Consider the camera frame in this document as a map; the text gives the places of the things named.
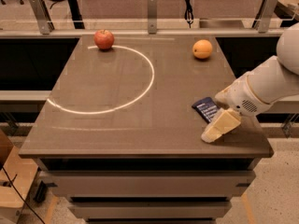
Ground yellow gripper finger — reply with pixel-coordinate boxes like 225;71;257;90
215;86;232;105
201;108;241;143

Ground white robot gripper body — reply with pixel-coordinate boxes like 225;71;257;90
226;72;275;116

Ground dark blue snack bar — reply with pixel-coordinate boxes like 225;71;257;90
192;97;220;123

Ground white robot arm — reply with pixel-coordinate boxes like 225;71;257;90
201;23;299;143

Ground orange fruit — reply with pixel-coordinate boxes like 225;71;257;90
192;39;213;59

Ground grey table with drawers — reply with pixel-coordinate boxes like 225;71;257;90
20;35;273;224

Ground red apple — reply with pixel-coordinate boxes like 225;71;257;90
93;30;114;50

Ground wooden box at left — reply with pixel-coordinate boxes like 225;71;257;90
0;131;37;224

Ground right metal rail bracket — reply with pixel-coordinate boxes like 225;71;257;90
256;0;278;33

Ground metal rail bracket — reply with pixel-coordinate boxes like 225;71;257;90
29;0;54;35
148;0;157;35
256;0;278;33

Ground black hanging cable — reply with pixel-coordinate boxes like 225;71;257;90
182;0;195;29

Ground middle metal rail bracket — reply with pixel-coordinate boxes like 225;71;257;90
148;0;157;35

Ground left metal rail bracket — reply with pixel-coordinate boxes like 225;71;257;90
29;0;54;35

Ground black floor cable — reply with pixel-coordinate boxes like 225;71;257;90
0;163;46;224

